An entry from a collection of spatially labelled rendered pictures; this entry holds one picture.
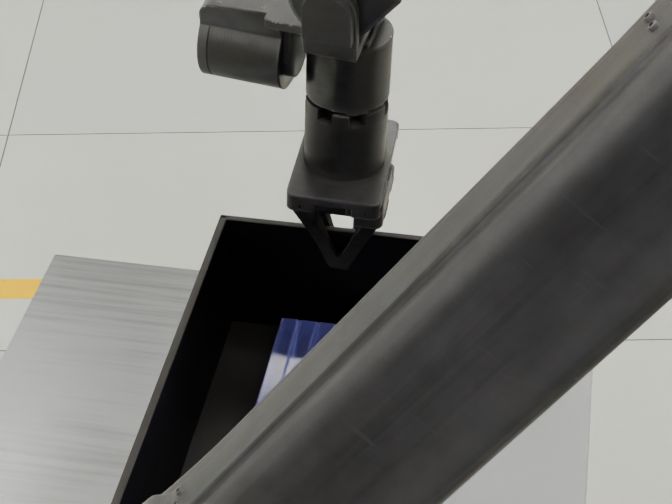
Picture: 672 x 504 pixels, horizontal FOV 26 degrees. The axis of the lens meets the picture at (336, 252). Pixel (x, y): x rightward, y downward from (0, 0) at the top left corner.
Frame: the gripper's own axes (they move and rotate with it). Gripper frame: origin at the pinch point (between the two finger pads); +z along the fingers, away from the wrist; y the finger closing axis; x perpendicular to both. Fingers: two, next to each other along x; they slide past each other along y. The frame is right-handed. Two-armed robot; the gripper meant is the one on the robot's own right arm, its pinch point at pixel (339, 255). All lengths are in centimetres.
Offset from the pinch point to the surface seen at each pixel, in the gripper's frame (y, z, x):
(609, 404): -77, 89, 32
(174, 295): -3.1, 9.3, -13.8
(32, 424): 12.6, 9.3, -20.4
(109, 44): -166, 94, -72
